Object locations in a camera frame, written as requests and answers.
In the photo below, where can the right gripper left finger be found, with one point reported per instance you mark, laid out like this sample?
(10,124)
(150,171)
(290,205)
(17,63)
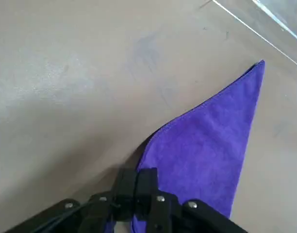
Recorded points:
(125,187)

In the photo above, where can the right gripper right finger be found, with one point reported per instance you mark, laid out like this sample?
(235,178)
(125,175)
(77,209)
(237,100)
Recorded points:
(148,184)

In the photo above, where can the purple towel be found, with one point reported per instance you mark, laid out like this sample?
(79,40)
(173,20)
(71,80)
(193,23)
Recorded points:
(206,145)

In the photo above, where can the clear acrylic storage rack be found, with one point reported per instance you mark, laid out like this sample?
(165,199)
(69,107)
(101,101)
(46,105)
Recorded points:
(284,24)

